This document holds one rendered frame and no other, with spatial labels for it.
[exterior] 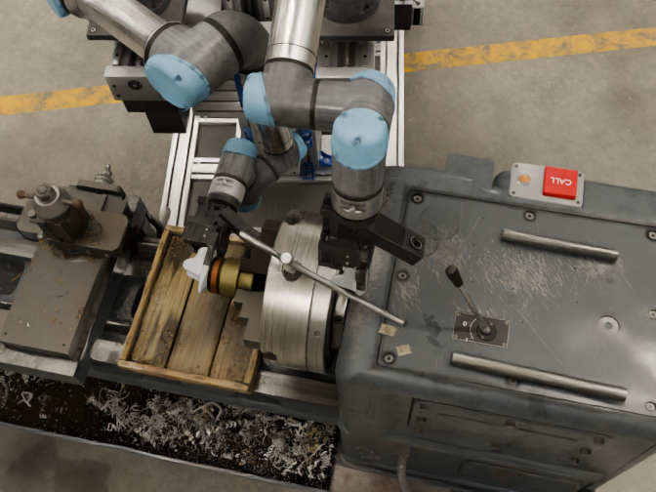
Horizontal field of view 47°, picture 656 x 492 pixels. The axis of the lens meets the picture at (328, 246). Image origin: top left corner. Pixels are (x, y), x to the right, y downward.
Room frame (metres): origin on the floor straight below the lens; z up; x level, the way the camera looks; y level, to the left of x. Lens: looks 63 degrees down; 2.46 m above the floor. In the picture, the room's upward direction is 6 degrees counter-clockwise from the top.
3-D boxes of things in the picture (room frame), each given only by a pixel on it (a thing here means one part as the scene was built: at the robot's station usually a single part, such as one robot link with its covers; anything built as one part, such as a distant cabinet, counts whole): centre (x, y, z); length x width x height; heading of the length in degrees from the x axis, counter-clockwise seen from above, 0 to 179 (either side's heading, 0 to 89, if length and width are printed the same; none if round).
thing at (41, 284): (0.80, 0.59, 0.95); 0.43 x 0.17 x 0.05; 163
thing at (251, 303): (0.55, 0.15, 1.09); 0.12 x 0.11 x 0.05; 163
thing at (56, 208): (0.85, 0.57, 1.13); 0.08 x 0.08 x 0.03
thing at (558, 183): (0.70, -0.44, 1.26); 0.06 x 0.06 x 0.02; 73
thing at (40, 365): (0.80, 0.64, 0.90); 0.47 x 0.30 x 0.06; 163
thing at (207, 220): (0.78, 0.24, 1.08); 0.12 x 0.09 x 0.08; 162
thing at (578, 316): (0.52, -0.33, 1.06); 0.59 x 0.48 x 0.39; 73
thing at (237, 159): (0.93, 0.19, 1.08); 0.11 x 0.08 x 0.09; 162
